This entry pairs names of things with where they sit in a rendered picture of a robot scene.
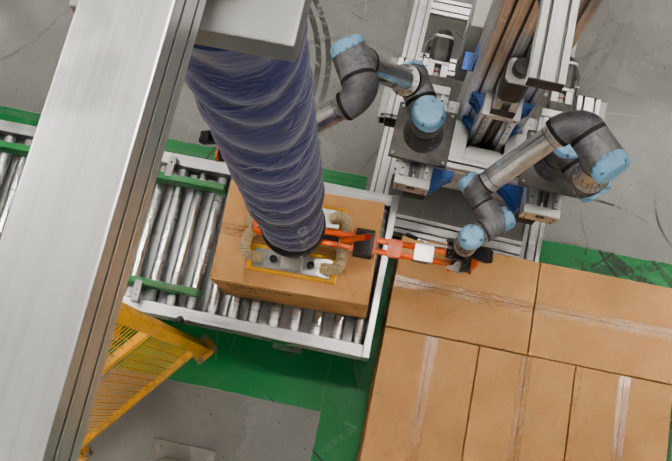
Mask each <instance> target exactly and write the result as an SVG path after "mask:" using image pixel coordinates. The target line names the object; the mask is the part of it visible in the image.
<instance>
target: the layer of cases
mask: <svg viewBox="0 0 672 461"><path fill-rule="evenodd" d="M671 403H672V288H667V287H662V286H657V285H652V284H647V283H642V282H637V281H632V280H627V279H622V278H617V277H612V276H606V275H601V274H596V273H591V272H586V271H581V270H576V269H571V268H566V267H561V266H556V265H551V264H546V263H539V262H535V261H530V260H525V259H520V258H515V257H510V256H505V255H500V254H495V253H493V262H492V263H488V264H486V263H483V262H479V261H478V265H477V267H476V268H475V269H473V271H472V273H471V274H470V275H468V273H465V272H462V273H461V274H457V272H456V271H453V270H449V271H447V266H442V265H436V264H431V265H427V264H422V263H416V262H412V260H407V259H401V258H400V259H395V264H394V269H393V274H392V280H391V285H390V290H389V296H388V301H387V306H386V311H385V317H384V322H383V327H382V332H381V338H380V343H379V348H378V354H377V359H376V364H375V369H374V375H373V380H372V385H371V391H370V396H369V401H368V406H367V412H366V417H365V422H364V428H363V433H362V438H361V443H360V449H359V454H358V459H357V461H666V458H667V447H668V436H669V425H670V414H671Z"/></svg>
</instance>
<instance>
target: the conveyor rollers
mask: <svg viewBox="0 0 672 461"><path fill-rule="evenodd" d="M11 155H12V153H7V152H2V151H0V188H1V185H2V182H3V179H4V176H5V173H6V170H7V167H8V164H9V161H10V158H11ZM27 157H28V156H23V155H19V157H18V160H17V163H16V166H15V169H14V172H13V175H12V178H11V181H10V184H9V187H8V190H7V193H6V196H5V199H4V203H3V206H2V209H1V212H0V240H1V236H2V233H3V230H4V227H5V224H6V221H7V218H8V215H9V212H10V209H11V206H12V203H13V200H14V197H15V194H16V191H17V188H18V184H19V181H20V178H21V175H22V172H23V169H24V166H25V163H26V160H27ZM165 186H166V184H165V183H160V182H156V183H155V186H154V190H153V193H152V197H151V201H150V204H149V208H148V211H147V215H146V218H145V222H144V226H143V229H142V233H141V236H140V240H139V244H138V247H137V251H136V254H135V258H134V262H133V265H132V269H131V272H130V275H134V276H139V277H141V274H142V270H143V266H144V263H145V259H146V256H147V252H148V248H149V245H150V241H151V237H152V234H153V230H154V226H155V223H156V219H157V216H158V212H159V208H160V205H161V201H162V197H163V194H164V190H165ZM185 189H186V188H185V187H180V186H175V185H174V189H173V193H172V196H171V200H170V204H169V207H168V211H167V215H166V218H165V222H164V226H163V230H162V233H161V237H160V241H159V244H158V248H157V252H156V255H155V259H154V263H153V266H152V270H151V274H150V277H149V279H153V280H158V281H161V278H162V275H163V271H164V267H165V264H166V260H167V256H168V252H169V249H170V245H171V241H172V237H173V234H174V230H175V226H176V222H177V219H178V215H179V211H180V207H181V204H182V200H183V196H184V193H185ZM204 195H205V191H201V190H195V189H194V192H193V196H192V199H191V203H190V207H189V211H188V214H187V218H186V222H185V226H184V230H183V233H182V237H181V241H180V245H179V249H178V252H177V256H176V260H175V264H174V267H173V271H172V275H171V279H170V283H173V284H178V285H181V284H182V280H183V276H184V272H185V268H186V264H187V260H188V257H189V253H190V249H191V245H192V241H193V237H194V234H195V230H196V226H197V222H198V218H199V214H200V211H201V207H202V203H203V199H204ZM224 198H225V195H221V194H216V193H214V195H213V199H212V203H211V206H210V210H209V214H208V218H207V222H206V226H205V230H204V234H203V238H202V241H201V245H200V249H199V253H198V257H197V261H196V265H195V269H194V273H193V276H192V280H191V284H190V287H192V288H197V289H199V290H200V291H201V289H202V285H203V281H204V277H205V273H206V269H207V265H208V261H209V257H210V253H211V249H212V246H213V242H214V238H215V234H216V230H217V226H218V222H219V218H220V214H221V210H222V206H223V202H224ZM387 217H388V210H385V209H384V214H383V220H382V226H381V232H380V238H384V233H385V227H386V222H387ZM379 258H380V255H378V254H377V256H376V262H375V268H374V275H373V281H372V287H371V293H370V299H369V305H368V310H367V315H366V318H365V319H364V318H359V317H356V319H355V324H354V329H353V334H352V339H351V343H356V344H360V345H363V340H364V335H365V330H366V325H367V320H368V315H369V309H370V304H371V299H372V294H373V289H374V284H375V279H376V274H377V268H378V263H379ZM157 293H158V290H157V289H152V288H146V292H145V296H144V300H148V301H153V302H155V301H156V297H157ZM178 295H179V294H176V293H171V292H167V294H166V298H165V301H164V304H167V305H172V306H176V303H177V299H178ZM221 295H222V290H221V289H220V288H219V287H218V286H217V285H216V284H215V283H214V282H212V286H211V290H210V294H209V298H208V302H207V306H206V310H205V312H206V313H211V314H216V315H217V311H218V307H219V303H220V299H221ZM198 301H199V298H196V297H191V296H187V300H186V304H185V308H187V309H191V310H196V309H197V305H198ZM241 301H242V297H238V296H232V295H231V296H230V300H229V305H228V309H227V313H226V317H230V318H235V319H237V318H238V314H239V309H240V305H241ZM262 303H263V301H261V300H255V299H251V303H250V307H249V311H248V316H247V320H246V321H249V322H254V323H258V321H259V316H260V312H261V308H262ZM283 306H284V304H278V303H272V306H271V310H270V315H269V319H268V323H267V325H269V326H273V327H279V324H280V319H281V315H282V310H283ZM304 309H305V308H301V307H295V306H293V309H292V313H291V318H290V322H289V327H288V330H293V331H298V332H300V327H301V323H302V318H303V314H304ZM346 316H347V315H341V314H336V313H335V315H334V320H333V325H332V330H331V335H330V338H331V339H336V340H342V336H343V331H344V326H345V321H346ZM324 317H325V312H324V311H318V310H314V312H313V317H312V321H311V326H310V331H309V334H312V335H317V336H321V331H322V327H323V322H324Z"/></svg>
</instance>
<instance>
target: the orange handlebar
mask: <svg viewBox="0 0 672 461"><path fill-rule="evenodd" d="M252 230H253V231H254V232H255V233H256V234H261V235H262V233H261V229H260V228H258V223H257V222H256V221H255V220H254V221H253V223H252ZM353 234H354V233H349V232H343V231H337V230H332V229H326V231H325V235H331V236H337V237H344V236H353ZM376 243H378V244H384V245H388V246H387V250H384V249H378V248H375V252H374V254H378V255H384V256H386V257H390V258H396V259H400V258H401V259H407V260H413V254H407V253H401V249H402V248H408V249H413V250H414V248H415V244H414V243H408V242H403V241H401V240H395V239H390V238H389V239H385V238H379V237H377V240H376ZM319 245H325V246H331V247H337V248H343V249H349V250H351V245H352V244H349V243H342V242H337V241H331V240H325V239H323V240H322V241H321V243H320V244H319ZM446 251H447V249H443V248H438V247H435V249H434V253H437V254H443V255H445V253H446ZM432 264H436V265H442V266H447V265H449V261H444V260H442V259H436V258H433V262H432Z"/></svg>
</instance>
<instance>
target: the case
mask: <svg viewBox="0 0 672 461"><path fill-rule="evenodd" d="M323 205H325V206H331V207H337V208H343V209H348V215H349V216H351V219H352V220H353V222H352V223H353V225H352V226H353V227H352V232H351V233H354V229H356V230H357V227H358V228H364V229H370V230H375V231H376V232H375V233H378V234H377V237H379V238H380V232H381V226H382V220H383V214H384V208H385V203H383V202H377V201H371V200H365V199H359V198H353V197H347V196H341V195H335V194H329V193H325V196H324V202H323ZM246 213H247V209H246V206H245V203H244V199H243V197H242V195H241V193H240V192H239V190H238V188H237V186H236V184H235V182H234V181H233V179H232V178H231V183H230V187H229V192H228V196H227V201H226V205H225V210H224V215H223V219H222V224H221V228H220V233H219V237H218V242H217V246H216V251H215V255H214V260H213V264H212V269H211V274H210V279H211V280H212V281H213V282H214V283H215V284H216V285H217V286H218V287H219V288H220V289H221V290H222V291H223V292H224V293H225V294H226V295H232V296H238V297H244V298H249V299H255V300H261V301H267V302H272V303H278V304H284V305H290V306H295V307H301V308H307V309H313V310H318V311H324V312H330V313H336V314H341V315H347V316H353V317H359V318H364V319H365V318H366V315H367V310H368V305H369V299H370V293H371V287H372V281H373V275H374V268H375V262H376V256H377V254H374V257H373V258H371V260H370V259H364V258H358V257H353V256H352V254H350V252H351V250H349V249H347V252H348V253H347V259H346V260H347V261H346V264H345V267H344V270H342V272H341V273H339V274H338V275H337V278H336V284H335V285H333V284H327V283H322V282H316V281H310V280H304V279H299V278H293V277H287V276H281V275H276V274H270V273H264V272H258V271H253V270H247V269H246V268H245V266H246V262H247V259H245V258H244V257H243V256H242V255H241V252H240V244H241V243H240V242H241V239H242V238H241V237H242V236H243V235H242V234H244V231H245V230H246V228H249V226H247V222H246V220H247V219H246V215H247V214H246ZM252 238H253V239H252V241H251V243H255V244H261V245H266V246H268V245H267V244H266V242H265V240H264V238H263V236H262V235H256V236H255V235H254V237H252ZM313 254H319V255H325V256H330V257H336V256H337V255H336V254H337V253H336V249H334V248H332V247H326V246H320V245H319V246H318V247H317V248H316V249H315V251H314V252H313ZM336 258H337V257H336Z"/></svg>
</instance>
